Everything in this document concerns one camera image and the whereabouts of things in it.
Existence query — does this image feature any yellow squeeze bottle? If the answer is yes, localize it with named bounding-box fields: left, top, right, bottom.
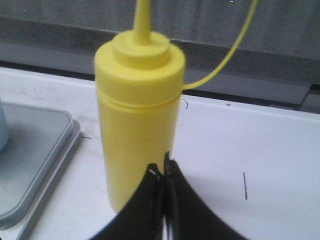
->
left=94, top=0, right=258, bottom=212

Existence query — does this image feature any silver electronic kitchen scale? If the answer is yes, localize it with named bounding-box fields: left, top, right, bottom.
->
left=0, top=102, right=81, bottom=240

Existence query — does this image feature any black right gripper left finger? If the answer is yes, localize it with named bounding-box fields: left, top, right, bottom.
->
left=92, top=163, right=165, bottom=240

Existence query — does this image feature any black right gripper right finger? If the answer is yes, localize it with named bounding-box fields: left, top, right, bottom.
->
left=163, top=152, right=245, bottom=240

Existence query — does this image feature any grey stone counter ledge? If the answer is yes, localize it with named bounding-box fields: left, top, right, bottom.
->
left=0, top=0, right=320, bottom=106

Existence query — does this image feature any light blue plastic cup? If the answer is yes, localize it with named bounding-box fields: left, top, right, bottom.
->
left=0, top=101, right=10, bottom=151

